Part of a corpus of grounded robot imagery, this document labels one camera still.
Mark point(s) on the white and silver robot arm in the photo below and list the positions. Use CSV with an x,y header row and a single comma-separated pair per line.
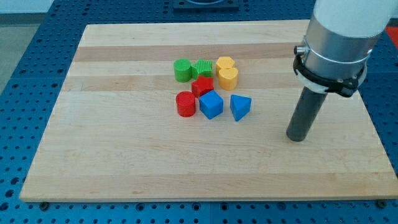
x,y
340,37

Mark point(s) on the red star block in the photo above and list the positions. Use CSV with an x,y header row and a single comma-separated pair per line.
x,y
202,85

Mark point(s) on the green star block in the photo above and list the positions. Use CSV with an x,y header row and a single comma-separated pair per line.
x,y
202,68

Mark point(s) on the blue cube block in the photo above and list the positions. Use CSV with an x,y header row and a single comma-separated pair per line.
x,y
211,104

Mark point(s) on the red cylinder block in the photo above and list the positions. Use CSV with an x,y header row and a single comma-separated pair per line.
x,y
186,103

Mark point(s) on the blue triangle block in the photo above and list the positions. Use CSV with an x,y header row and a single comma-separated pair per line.
x,y
240,106

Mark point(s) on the yellow heart block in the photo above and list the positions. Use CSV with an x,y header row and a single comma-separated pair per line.
x,y
228,78

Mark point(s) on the green cylinder block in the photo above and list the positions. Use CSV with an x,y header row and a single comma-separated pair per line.
x,y
182,70

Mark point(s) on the yellow hexagon block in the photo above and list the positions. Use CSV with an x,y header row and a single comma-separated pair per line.
x,y
224,63

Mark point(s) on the wooden board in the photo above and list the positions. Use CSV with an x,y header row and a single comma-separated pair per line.
x,y
114,134

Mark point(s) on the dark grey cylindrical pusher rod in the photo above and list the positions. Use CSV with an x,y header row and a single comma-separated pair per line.
x,y
305,112

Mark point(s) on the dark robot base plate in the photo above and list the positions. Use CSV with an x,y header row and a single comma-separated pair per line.
x,y
182,5

